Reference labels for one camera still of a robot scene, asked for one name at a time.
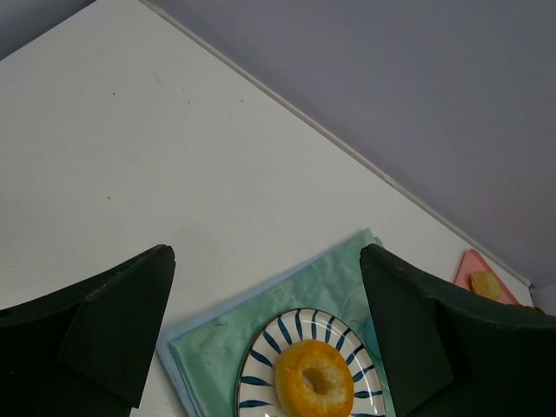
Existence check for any pink tray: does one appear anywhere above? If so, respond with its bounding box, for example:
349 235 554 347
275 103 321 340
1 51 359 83
453 249 520 305

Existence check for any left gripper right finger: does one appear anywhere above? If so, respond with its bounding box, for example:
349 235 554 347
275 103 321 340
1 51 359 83
360 244 555 416

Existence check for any round bun back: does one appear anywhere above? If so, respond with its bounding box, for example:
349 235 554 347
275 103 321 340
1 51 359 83
469 271 502 301

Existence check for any orange ring bread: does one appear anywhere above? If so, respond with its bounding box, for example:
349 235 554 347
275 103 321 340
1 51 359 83
275 340 354 416

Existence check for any green cloth mat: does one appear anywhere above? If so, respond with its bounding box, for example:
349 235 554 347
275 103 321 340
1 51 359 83
157 229 395 416

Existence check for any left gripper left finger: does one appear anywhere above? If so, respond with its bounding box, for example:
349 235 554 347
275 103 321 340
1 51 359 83
1 245 175 416

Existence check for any white blue striped plate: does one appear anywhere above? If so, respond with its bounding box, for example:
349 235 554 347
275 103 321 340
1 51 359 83
235 308 386 416

